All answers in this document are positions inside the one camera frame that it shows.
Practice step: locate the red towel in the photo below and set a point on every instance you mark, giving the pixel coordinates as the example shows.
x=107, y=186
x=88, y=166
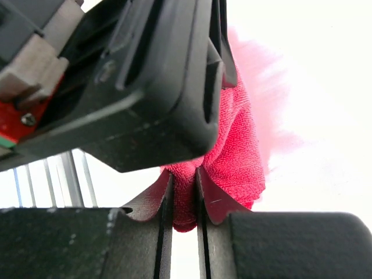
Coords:
x=239, y=161

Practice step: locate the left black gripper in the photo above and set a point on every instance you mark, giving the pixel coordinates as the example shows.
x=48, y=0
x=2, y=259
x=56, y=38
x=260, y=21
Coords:
x=135, y=84

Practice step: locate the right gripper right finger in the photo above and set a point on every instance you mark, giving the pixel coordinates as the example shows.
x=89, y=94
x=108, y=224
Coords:
x=237, y=243

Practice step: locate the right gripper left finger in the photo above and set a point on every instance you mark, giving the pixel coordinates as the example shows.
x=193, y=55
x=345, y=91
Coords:
x=133, y=241

